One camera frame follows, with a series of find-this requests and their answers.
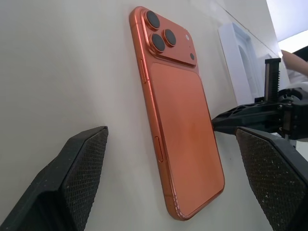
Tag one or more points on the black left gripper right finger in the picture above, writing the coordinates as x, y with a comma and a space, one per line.
276, 183

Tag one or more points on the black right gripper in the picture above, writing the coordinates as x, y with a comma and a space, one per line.
294, 113

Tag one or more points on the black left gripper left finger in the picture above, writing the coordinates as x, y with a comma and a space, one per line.
60, 183

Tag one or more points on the white phone box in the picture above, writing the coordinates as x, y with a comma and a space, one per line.
243, 65

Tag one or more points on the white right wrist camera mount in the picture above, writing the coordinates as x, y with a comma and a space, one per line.
296, 69

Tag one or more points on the orange smartphone with triple camera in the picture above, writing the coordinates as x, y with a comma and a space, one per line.
179, 101

